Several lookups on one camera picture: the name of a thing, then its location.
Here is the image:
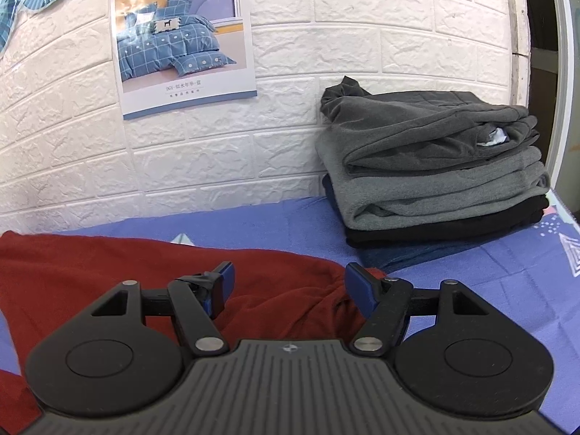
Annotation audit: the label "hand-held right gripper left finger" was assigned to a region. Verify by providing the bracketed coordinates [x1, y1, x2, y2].
[92, 261, 236, 357]

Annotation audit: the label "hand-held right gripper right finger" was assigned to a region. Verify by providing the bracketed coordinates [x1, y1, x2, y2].
[345, 263, 488, 357]

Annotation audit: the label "red pants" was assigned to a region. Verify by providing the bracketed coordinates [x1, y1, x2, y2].
[0, 231, 386, 427]

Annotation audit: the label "navy blue folded pants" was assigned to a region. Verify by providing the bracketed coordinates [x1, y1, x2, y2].
[322, 173, 513, 273]

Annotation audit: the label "black folded pants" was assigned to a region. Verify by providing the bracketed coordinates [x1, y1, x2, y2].
[344, 195, 550, 249]

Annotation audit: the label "light grey folded pants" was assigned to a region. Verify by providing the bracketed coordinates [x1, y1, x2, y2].
[315, 138, 551, 229]

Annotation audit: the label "dark grey folded pants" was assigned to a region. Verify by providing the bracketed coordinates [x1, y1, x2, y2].
[320, 75, 540, 175]

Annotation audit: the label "blue patterned bed sheet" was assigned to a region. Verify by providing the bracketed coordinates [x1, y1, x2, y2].
[0, 190, 580, 427]

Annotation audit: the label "bedding wall poster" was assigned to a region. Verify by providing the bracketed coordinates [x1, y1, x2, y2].
[110, 0, 259, 121]

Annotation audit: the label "white door frame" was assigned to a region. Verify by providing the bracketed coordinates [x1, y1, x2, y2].
[544, 0, 580, 211]

